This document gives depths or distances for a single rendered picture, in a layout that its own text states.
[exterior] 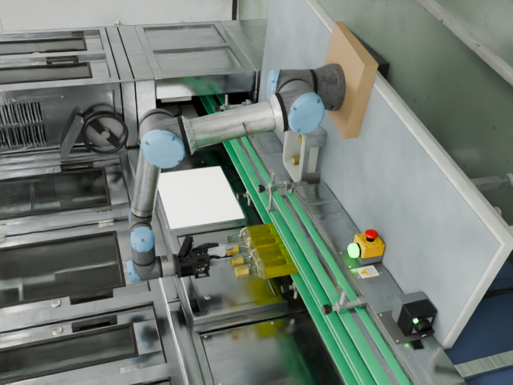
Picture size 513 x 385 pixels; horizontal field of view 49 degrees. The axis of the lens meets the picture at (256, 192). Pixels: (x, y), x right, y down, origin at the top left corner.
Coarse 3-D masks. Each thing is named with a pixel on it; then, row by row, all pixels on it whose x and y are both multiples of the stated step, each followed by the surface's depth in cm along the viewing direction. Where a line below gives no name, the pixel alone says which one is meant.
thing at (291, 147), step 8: (288, 136) 217; (296, 136) 218; (304, 136) 201; (288, 144) 220; (296, 144) 221; (304, 144) 202; (288, 152) 222; (296, 152) 223; (304, 152) 205; (288, 160) 224; (288, 168) 220; (296, 168) 220; (296, 176) 216
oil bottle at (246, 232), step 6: (246, 228) 204; (252, 228) 204; (258, 228) 204; (264, 228) 204; (270, 228) 205; (240, 234) 203; (246, 234) 202; (252, 234) 202; (258, 234) 202; (264, 234) 203
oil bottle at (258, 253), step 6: (270, 246) 197; (276, 246) 197; (282, 246) 198; (252, 252) 195; (258, 252) 194; (264, 252) 194; (270, 252) 195; (276, 252) 195; (282, 252) 195; (288, 252) 195; (252, 258) 193; (258, 258) 192; (252, 264) 194
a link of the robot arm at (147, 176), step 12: (156, 108) 166; (144, 168) 176; (156, 168) 177; (144, 180) 179; (156, 180) 181; (144, 192) 181; (132, 204) 186; (144, 204) 183; (132, 216) 187; (144, 216) 186
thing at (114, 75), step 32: (0, 32) 289; (32, 32) 292; (64, 32) 297; (96, 32) 302; (128, 32) 300; (0, 64) 262; (32, 64) 264; (64, 64) 266; (96, 64) 269; (128, 64) 267; (0, 96) 240; (32, 96) 244; (64, 96) 250; (96, 96) 255; (128, 96) 258; (0, 128) 250; (32, 128) 255; (64, 128) 259; (128, 128) 267; (0, 160) 257; (32, 160) 261
